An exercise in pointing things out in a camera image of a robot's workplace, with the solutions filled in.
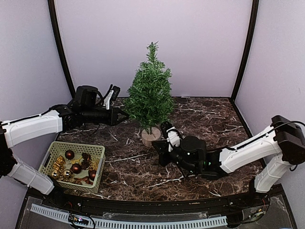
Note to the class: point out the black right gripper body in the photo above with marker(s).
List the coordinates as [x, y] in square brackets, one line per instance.
[181, 161]

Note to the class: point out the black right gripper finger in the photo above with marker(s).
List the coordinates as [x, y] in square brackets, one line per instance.
[161, 146]
[163, 159]

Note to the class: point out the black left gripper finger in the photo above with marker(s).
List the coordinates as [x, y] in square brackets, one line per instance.
[121, 119]
[122, 113]

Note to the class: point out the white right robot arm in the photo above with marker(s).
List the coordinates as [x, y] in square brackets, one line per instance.
[283, 139]

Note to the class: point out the left black frame post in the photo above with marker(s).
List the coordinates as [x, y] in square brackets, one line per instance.
[60, 48]

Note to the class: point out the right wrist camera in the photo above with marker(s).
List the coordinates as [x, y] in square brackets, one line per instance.
[171, 135]

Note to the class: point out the brown pine cone ornament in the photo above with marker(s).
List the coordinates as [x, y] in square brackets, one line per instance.
[86, 161]

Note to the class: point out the black frame post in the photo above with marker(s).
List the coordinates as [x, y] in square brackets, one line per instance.
[246, 51]
[60, 48]

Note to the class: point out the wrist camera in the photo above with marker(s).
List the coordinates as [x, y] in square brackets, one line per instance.
[171, 135]
[110, 96]

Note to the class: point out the small green christmas tree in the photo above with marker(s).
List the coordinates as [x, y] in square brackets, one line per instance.
[150, 99]

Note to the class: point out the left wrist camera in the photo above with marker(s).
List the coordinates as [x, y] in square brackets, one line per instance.
[110, 96]

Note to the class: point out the white cable duct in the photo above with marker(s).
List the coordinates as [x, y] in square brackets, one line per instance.
[84, 222]

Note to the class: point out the black front table rail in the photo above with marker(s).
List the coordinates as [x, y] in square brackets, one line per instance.
[233, 204]

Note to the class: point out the right black frame post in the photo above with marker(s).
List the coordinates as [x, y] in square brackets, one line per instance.
[246, 51]

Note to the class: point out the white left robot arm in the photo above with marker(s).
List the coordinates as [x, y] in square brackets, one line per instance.
[88, 106]

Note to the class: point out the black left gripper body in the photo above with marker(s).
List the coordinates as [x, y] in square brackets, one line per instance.
[90, 116]

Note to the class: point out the green plastic basket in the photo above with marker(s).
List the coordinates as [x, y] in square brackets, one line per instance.
[81, 181]

